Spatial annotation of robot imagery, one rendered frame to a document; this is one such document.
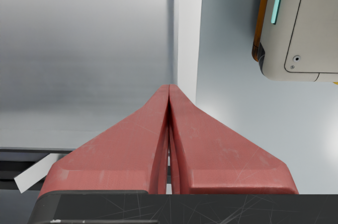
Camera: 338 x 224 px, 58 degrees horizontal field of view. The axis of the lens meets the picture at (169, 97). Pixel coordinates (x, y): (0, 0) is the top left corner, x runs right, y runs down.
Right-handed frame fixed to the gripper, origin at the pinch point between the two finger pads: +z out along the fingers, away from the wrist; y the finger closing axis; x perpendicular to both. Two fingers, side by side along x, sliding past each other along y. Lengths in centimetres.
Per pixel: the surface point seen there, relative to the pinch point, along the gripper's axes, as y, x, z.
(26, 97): 17.7, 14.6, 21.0
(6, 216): 28, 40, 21
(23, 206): 24.5, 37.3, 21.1
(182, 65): -1.6, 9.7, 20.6
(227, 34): -24, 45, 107
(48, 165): 16.7, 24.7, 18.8
